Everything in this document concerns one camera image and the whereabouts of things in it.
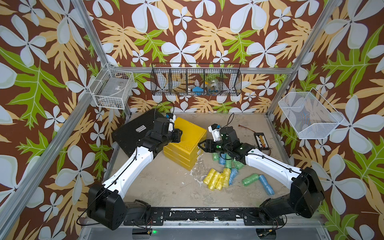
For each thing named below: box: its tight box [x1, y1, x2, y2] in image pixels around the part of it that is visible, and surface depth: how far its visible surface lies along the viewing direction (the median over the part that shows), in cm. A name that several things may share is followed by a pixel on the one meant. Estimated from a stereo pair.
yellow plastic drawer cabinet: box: [163, 117, 208, 171], surface depth 82 cm
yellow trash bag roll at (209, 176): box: [203, 168, 216, 186], surface depth 88 cm
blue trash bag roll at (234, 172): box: [229, 168, 239, 186], surface depth 88 cm
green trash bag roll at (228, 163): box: [225, 159, 232, 169], surface depth 92 cm
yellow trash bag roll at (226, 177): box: [222, 167, 232, 188], surface depth 84 cm
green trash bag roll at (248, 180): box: [242, 174, 260, 187], surface depth 86 cm
